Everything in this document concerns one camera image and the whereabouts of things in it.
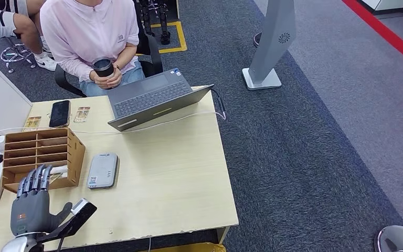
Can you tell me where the person's right hand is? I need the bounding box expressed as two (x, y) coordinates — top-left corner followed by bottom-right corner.
(89, 68), (111, 88)

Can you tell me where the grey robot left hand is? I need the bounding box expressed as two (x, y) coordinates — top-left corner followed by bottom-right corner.
(10, 164), (73, 237)

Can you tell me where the person's left hand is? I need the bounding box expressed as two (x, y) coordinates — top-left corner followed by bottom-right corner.
(105, 64), (123, 88)

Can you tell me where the black steel tumbler cup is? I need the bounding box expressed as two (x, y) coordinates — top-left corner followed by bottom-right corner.
(91, 57), (115, 79)

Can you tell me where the wooden card organizer box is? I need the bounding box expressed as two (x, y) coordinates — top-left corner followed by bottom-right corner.
(2, 127), (86, 194)

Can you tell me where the grey card reader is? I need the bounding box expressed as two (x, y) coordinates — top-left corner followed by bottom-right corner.
(87, 152), (119, 190)

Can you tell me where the grey open laptop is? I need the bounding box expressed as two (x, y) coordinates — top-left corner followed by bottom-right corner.
(107, 68), (215, 132)

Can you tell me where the black office chair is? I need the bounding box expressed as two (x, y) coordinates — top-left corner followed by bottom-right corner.
(54, 0), (164, 98)

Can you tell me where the black smartphone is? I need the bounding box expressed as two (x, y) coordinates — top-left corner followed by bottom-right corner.
(49, 100), (71, 129)

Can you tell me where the chrome stool base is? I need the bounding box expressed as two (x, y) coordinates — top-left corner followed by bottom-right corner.
(0, 38), (37, 74)

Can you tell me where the white box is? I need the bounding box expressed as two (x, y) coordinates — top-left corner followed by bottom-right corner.
(0, 57), (34, 134)

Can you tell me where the grey kiosk stand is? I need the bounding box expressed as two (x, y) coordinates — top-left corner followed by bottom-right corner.
(241, 0), (297, 91)

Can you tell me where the yellow object under table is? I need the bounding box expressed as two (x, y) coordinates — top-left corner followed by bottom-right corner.
(149, 242), (227, 252)

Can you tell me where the white cabinet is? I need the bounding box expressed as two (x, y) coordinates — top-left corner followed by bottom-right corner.
(356, 0), (403, 16)

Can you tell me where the white cable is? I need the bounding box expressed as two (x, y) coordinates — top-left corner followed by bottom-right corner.
(0, 110), (227, 138)

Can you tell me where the pale wrist camera on bracket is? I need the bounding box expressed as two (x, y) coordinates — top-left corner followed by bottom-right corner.
(36, 198), (98, 244)

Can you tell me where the black laptop cable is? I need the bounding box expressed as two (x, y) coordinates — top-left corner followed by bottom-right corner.
(210, 89), (227, 114)

